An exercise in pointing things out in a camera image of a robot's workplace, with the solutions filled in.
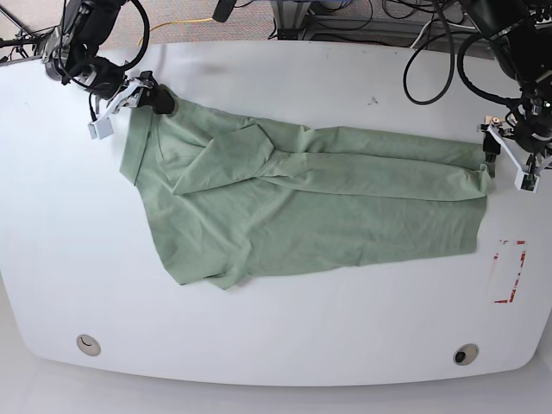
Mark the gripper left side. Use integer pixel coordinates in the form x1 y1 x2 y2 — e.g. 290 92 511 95
478 116 551 179

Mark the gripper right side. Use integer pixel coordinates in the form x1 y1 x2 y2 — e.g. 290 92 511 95
92 71 176 125

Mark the green polo T-shirt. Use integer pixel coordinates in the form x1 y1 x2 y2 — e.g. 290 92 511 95
121 99 492 289

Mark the black robot arm left side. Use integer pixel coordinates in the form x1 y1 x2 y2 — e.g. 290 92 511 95
457 1 551 187

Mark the red tape rectangle marker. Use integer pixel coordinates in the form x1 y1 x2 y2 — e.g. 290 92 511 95
488 239 527 304

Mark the black tripod stand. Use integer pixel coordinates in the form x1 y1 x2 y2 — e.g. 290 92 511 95
0 0 66 60

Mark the right table grommet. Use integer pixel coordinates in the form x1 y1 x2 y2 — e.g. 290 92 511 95
453 343 480 366

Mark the table grommet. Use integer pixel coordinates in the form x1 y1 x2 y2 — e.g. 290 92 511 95
76 334 101 357
453 343 480 366

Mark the left table grommet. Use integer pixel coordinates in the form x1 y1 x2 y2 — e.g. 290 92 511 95
76 334 101 357

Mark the wrist camera left side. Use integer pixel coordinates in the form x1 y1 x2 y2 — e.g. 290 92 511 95
514 169 540 193

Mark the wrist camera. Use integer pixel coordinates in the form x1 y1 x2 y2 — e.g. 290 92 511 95
514 169 540 193
88 118 114 140

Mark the wrist camera right side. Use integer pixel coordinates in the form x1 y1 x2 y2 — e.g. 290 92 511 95
88 118 114 140

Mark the yellow cable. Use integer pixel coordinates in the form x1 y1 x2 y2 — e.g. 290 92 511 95
137 16 216 47

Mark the white cable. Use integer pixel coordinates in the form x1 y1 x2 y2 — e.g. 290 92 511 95
409 19 432 50

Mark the black looping cable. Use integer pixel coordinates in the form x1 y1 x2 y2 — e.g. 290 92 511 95
403 0 456 105

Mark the aluminium frame post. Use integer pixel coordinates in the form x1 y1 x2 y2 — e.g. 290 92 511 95
269 1 312 41

